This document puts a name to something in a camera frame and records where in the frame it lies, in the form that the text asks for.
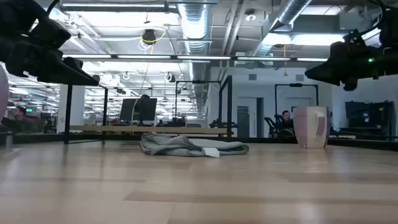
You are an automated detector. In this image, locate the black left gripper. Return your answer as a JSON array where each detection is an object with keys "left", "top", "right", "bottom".
[{"left": 0, "top": 35, "right": 100, "bottom": 87}]

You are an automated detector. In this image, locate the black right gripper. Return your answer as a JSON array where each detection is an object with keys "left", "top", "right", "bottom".
[{"left": 304, "top": 40, "right": 385, "bottom": 91}]

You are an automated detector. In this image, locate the pink and white mug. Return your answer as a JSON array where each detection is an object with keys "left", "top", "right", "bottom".
[{"left": 293, "top": 106, "right": 331, "bottom": 149}]

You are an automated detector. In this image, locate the ribbed purple mug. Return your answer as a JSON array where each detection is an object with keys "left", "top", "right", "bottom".
[{"left": 0, "top": 65, "right": 9, "bottom": 123}]

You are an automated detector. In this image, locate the large dark background screen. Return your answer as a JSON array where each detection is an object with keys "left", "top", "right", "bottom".
[{"left": 345, "top": 100, "right": 395, "bottom": 129}]

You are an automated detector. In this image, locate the person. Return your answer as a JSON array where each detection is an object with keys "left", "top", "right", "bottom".
[
  {"left": 277, "top": 110, "right": 295, "bottom": 139},
  {"left": 1, "top": 105, "right": 40, "bottom": 134}
]

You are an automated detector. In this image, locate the black background computer monitor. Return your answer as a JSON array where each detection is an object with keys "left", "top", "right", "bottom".
[{"left": 119, "top": 97, "right": 158, "bottom": 126}]

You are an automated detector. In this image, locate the black ceiling device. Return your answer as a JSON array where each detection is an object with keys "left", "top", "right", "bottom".
[{"left": 142, "top": 29, "right": 157, "bottom": 46}]

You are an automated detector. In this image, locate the grey background door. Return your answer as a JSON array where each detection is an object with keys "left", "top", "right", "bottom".
[{"left": 236, "top": 105, "right": 251, "bottom": 138}]

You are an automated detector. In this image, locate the long ceiling light strip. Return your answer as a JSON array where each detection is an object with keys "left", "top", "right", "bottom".
[{"left": 62, "top": 54, "right": 329, "bottom": 62}]

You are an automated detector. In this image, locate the grey folded cloth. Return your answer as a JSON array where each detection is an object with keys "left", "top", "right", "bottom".
[{"left": 139, "top": 131, "right": 250, "bottom": 159}]

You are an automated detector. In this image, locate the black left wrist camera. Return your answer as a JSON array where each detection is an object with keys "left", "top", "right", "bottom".
[{"left": 29, "top": 17, "right": 72, "bottom": 52}]

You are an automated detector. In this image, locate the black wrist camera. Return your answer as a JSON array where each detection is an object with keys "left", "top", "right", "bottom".
[
  {"left": 341, "top": 29, "right": 367, "bottom": 45},
  {"left": 29, "top": 17, "right": 72, "bottom": 52}
]

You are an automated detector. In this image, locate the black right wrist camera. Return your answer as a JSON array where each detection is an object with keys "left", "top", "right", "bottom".
[{"left": 341, "top": 29, "right": 367, "bottom": 45}]

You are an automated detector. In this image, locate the smooth silver ventilation duct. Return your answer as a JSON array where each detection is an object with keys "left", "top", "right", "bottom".
[{"left": 251, "top": 0, "right": 313, "bottom": 57}]

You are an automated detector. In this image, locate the black aluminium table frame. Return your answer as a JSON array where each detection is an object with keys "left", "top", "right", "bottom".
[{"left": 0, "top": 132, "right": 398, "bottom": 152}]

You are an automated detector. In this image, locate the wooden shelf with black frame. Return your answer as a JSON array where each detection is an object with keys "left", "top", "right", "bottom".
[{"left": 64, "top": 75, "right": 233, "bottom": 145}]

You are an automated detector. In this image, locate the silver ribbed ventilation duct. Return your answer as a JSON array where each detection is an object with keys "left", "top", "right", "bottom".
[{"left": 178, "top": 0, "right": 213, "bottom": 55}]

